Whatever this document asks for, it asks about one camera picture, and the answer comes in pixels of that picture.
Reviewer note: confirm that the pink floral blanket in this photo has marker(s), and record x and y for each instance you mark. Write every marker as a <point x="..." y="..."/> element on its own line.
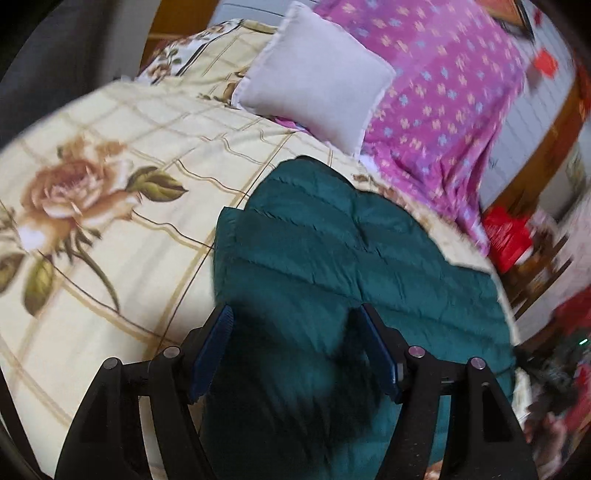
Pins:
<point x="438" y="92"/>

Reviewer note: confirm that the red bag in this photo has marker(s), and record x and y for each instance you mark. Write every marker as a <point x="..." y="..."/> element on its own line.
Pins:
<point x="505" y="235"/>

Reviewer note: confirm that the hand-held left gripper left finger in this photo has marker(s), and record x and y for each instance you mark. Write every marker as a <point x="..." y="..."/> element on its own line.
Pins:
<point x="214" y="350"/>

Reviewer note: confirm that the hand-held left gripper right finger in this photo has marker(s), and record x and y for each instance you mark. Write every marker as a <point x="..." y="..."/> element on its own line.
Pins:
<point x="383" y="355"/>

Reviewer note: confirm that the grey cabinet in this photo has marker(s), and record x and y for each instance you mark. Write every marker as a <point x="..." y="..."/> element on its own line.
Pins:
<point x="55" y="55"/>

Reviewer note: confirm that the cream floral bed sheet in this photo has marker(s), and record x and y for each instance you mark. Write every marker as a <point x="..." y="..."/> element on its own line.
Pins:
<point x="138" y="258"/>

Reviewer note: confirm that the white pillow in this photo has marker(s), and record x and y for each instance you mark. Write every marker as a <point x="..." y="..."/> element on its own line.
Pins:
<point x="318" y="78"/>

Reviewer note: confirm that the wooden chair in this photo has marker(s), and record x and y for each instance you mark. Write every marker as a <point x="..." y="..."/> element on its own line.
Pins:
<point x="540" y="272"/>

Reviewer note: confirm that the wooden headboard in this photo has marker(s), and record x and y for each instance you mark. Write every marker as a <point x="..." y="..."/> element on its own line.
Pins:
<point x="184" y="18"/>

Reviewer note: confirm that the teal down jacket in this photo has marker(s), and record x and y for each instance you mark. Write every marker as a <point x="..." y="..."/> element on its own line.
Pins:
<point x="332" y="258"/>

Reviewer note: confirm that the cream floral pillow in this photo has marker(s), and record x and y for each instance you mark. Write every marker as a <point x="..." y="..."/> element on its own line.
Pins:
<point x="217" y="50"/>

